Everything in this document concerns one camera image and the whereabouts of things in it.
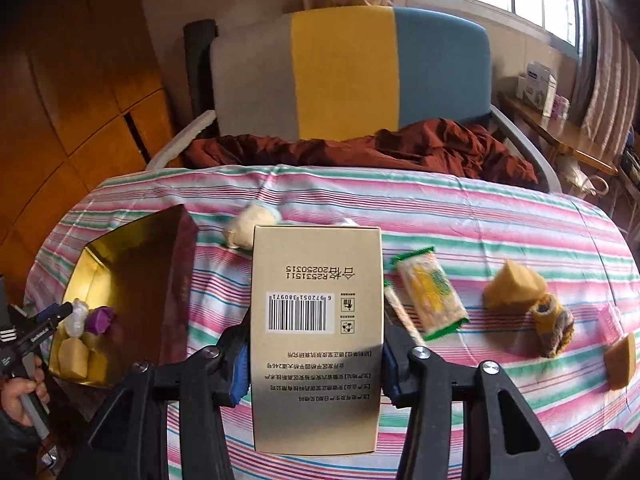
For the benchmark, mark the small knitted shoe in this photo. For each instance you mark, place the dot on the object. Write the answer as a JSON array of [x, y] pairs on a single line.
[[552, 327]]

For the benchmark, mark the maroon cloth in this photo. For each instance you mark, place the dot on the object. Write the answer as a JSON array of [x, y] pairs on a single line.
[[400, 150]]

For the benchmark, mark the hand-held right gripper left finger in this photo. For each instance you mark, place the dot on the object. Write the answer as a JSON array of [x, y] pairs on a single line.
[[239, 375]]

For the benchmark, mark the tan cardboard box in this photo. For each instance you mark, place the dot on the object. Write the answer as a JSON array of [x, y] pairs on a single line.
[[315, 350]]

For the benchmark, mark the white candy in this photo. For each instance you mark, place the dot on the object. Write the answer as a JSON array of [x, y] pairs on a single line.
[[75, 319]]

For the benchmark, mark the pink green striped sheet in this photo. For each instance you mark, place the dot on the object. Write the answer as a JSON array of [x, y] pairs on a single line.
[[475, 220]]

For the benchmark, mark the small pink box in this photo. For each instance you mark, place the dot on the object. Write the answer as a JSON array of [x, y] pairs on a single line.
[[561, 108]]

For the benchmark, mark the person's left hand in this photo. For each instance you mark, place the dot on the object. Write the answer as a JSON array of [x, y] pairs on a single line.
[[12, 402]]

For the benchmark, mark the maroon gift box gold inside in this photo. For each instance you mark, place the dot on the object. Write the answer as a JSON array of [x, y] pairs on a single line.
[[145, 280]]

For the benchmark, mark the pink hair roller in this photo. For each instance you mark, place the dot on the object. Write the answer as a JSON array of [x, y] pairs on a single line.
[[612, 321]]

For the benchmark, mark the white printed carton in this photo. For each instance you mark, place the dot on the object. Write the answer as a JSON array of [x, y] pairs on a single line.
[[535, 85]]

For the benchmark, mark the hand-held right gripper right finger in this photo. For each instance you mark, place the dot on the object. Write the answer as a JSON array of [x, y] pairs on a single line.
[[392, 376]]

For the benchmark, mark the wooden wardrobe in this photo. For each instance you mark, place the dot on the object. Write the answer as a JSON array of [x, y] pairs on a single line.
[[75, 85]]

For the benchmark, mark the dark cloth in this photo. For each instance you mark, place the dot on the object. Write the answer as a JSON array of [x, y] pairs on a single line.
[[600, 455]]

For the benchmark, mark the wooden desk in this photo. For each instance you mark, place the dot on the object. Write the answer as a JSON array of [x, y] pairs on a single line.
[[560, 135]]

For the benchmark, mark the yellow sponge piece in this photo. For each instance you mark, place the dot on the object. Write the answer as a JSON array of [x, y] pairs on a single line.
[[73, 360], [99, 362]]

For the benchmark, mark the green cracker packet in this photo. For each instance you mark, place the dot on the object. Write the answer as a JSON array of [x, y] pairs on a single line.
[[427, 290]]

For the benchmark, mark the brown snack packet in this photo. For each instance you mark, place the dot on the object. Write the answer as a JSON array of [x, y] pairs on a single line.
[[400, 314]]

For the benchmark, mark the white bag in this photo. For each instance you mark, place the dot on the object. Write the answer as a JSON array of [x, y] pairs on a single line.
[[582, 180]]

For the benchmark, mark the large yellow sponge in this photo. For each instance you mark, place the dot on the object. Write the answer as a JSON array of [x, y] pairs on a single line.
[[515, 285]]

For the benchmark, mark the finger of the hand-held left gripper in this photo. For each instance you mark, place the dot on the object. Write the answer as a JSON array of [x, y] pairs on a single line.
[[47, 314]]

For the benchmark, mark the tan sponge block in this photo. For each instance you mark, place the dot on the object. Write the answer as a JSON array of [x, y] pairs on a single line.
[[620, 365]]

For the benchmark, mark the purple candy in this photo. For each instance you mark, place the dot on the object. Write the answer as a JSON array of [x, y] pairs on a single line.
[[99, 321]]

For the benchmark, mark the striped beige curtain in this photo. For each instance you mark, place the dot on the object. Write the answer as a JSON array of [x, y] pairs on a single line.
[[605, 80]]

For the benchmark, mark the grey yellow blue armchair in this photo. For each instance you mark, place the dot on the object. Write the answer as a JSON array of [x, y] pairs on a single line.
[[345, 70]]

